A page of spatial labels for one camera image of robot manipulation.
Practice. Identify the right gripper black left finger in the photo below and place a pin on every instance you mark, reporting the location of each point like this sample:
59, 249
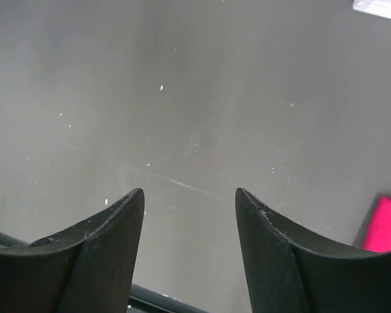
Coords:
87, 267

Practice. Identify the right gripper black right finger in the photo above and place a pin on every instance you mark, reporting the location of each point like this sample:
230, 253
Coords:
290, 268

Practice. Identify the folded magenta t shirt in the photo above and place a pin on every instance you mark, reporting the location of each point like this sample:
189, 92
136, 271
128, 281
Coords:
378, 234

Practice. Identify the white file organiser rack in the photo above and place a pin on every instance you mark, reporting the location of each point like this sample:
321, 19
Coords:
373, 6

